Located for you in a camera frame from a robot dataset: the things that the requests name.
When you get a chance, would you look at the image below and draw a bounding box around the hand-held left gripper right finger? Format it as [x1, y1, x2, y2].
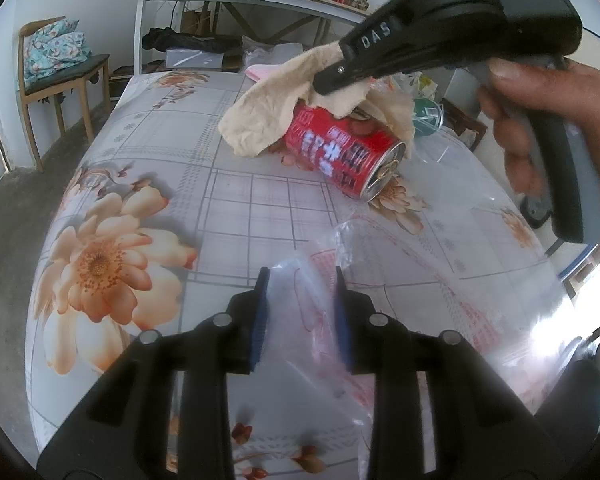
[332, 266, 566, 480]

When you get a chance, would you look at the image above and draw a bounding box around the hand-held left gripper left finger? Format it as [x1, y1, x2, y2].
[37, 266, 272, 480]

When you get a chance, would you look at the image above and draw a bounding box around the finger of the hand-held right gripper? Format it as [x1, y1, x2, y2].
[311, 0, 504, 97]

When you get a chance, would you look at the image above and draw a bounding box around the clear plastic bag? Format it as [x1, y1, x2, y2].
[272, 210, 600, 480]

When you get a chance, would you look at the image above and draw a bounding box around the red drink can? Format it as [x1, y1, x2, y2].
[283, 102, 407, 201]

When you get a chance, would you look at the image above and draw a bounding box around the beige cloth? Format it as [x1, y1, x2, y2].
[219, 42, 416, 158]

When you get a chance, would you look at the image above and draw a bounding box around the person's right hand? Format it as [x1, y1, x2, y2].
[477, 57, 600, 221]

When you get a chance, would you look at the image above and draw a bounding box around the white shopping bag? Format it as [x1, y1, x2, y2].
[390, 72, 438, 103]

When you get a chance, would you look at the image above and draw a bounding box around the crumpled white plastic sheet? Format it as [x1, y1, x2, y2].
[240, 35, 321, 68]

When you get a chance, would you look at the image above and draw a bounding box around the dark wooden stool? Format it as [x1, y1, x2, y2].
[440, 97, 488, 153]

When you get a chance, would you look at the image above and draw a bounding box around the pink cloth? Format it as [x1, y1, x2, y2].
[245, 62, 281, 83]

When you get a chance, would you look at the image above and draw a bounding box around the cardboard box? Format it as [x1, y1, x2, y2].
[180, 2, 221, 36]

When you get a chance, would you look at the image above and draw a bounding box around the dark cloth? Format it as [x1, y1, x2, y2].
[142, 26, 241, 56]

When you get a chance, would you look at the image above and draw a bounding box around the wooden chair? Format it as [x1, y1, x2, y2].
[17, 16, 112, 171]

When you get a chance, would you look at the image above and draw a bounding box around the floral cushion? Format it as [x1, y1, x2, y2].
[24, 17, 92, 81]

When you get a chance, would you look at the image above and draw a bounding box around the white frame desk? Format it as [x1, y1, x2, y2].
[126, 0, 381, 76]

